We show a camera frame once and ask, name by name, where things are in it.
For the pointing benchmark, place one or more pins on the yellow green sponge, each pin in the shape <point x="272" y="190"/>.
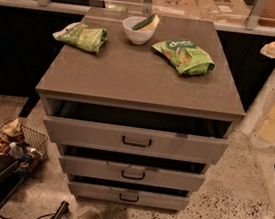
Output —
<point x="147" y="24"/>

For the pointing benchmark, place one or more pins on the white ceramic bowl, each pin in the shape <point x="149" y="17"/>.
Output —
<point x="136" y="37"/>

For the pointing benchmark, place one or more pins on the right cardboard box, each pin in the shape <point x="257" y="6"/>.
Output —
<point x="230" y="11"/>

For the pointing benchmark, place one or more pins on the cardboard box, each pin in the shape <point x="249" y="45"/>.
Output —
<point x="177" y="8"/>
<point x="230" y="11"/>

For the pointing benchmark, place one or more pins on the right green snack bag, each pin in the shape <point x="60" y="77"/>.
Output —
<point x="185" y="56"/>

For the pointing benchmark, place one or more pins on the green snack bag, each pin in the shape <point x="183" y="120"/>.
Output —
<point x="185" y="56"/>
<point x="81" y="36"/>

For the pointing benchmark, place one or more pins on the left cardboard box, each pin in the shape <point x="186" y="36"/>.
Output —
<point x="177" y="8"/>

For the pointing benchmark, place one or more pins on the grey drawer cabinet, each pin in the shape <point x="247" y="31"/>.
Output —
<point x="136" y="77"/>

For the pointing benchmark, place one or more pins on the left green snack bag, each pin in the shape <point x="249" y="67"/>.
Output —
<point x="81" y="36"/>

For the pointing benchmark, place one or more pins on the middle grey drawer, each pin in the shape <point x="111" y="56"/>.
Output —
<point x="131" y="168"/>

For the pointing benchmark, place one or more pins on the grey drawer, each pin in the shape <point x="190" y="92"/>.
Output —
<point x="129" y="193"/>
<point x="131" y="168"/>
<point x="137" y="132"/>

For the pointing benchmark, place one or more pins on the top grey drawer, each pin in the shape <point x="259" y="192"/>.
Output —
<point x="137" y="132"/>

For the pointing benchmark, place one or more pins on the bottom grey drawer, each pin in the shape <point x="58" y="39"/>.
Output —
<point x="129" y="193"/>

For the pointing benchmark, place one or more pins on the crumpled snack bag in basket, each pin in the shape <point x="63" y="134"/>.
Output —
<point x="13" y="129"/>

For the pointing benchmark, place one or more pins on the plastic water bottle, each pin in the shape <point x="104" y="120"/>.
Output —
<point x="15" y="151"/>

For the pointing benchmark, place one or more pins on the black wire basket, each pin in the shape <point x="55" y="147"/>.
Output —
<point x="33" y="145"/>

